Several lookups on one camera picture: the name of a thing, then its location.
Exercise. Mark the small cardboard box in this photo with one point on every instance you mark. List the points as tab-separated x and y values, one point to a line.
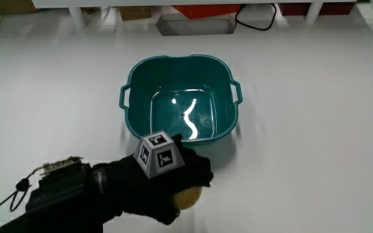
135	13

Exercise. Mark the large cardboard box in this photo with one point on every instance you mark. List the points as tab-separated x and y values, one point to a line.
5	6

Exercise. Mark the white desk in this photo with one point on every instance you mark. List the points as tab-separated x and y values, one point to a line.
303	145

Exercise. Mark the orange box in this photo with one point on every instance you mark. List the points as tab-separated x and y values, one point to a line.
206	10

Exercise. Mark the dark red box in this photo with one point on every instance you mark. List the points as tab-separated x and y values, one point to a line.
316	8

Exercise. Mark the teal plastic basin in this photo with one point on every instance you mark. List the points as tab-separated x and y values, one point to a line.
180	110

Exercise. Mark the person's left hand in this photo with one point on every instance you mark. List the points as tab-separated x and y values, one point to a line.
134	191

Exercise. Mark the yellow-brown pear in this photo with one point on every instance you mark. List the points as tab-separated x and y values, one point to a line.
186	198

